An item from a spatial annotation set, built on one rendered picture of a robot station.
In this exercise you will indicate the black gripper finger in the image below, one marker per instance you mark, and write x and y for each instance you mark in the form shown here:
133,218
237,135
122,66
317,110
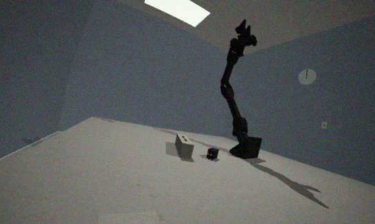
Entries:
242,25
246,34

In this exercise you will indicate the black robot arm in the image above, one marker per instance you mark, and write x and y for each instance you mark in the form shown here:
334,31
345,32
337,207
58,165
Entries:
239,123

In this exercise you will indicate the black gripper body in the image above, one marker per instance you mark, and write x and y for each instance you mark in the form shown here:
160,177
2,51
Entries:
241,43

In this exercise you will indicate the black two-prong plug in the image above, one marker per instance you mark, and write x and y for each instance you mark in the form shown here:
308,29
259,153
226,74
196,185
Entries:
212,153

